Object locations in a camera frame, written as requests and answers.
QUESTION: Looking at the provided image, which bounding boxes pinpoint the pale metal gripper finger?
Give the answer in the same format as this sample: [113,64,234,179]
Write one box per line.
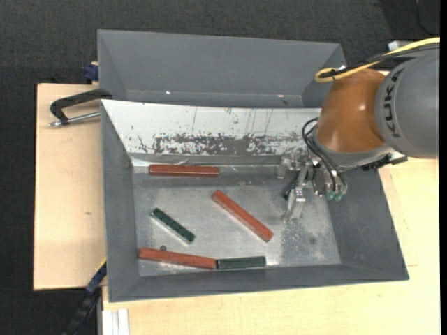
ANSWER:
[282,190,298,222]
[292,187,307,221]

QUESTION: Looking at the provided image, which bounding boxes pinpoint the red-brown flat block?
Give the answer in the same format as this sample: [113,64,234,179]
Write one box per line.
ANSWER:
[148,163,221,179]
[138,246,218,271]
[211,189,275,244]

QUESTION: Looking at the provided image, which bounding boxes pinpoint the dark green flat block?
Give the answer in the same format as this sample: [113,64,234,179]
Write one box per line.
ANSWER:
[215,255,268,271]
[150,207,197,244]

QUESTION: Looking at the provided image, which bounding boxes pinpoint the grey metal bin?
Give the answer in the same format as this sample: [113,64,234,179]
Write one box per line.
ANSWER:
[96,29,411,303]

